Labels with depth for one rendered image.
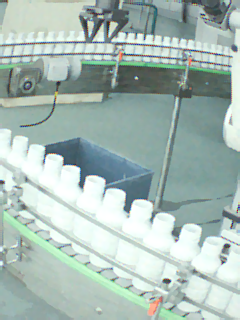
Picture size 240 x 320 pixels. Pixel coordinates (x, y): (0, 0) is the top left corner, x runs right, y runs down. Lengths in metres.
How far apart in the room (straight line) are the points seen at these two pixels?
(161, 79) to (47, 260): 2.11
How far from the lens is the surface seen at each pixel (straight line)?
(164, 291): 1.00
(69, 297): 1.28
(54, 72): 2.73
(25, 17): 5.23
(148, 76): 3.21
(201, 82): 3.44
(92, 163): 2.03
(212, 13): 1.68
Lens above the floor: 1.64
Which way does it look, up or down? 21 degrees down
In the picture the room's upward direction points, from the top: 10 degrees clockwise
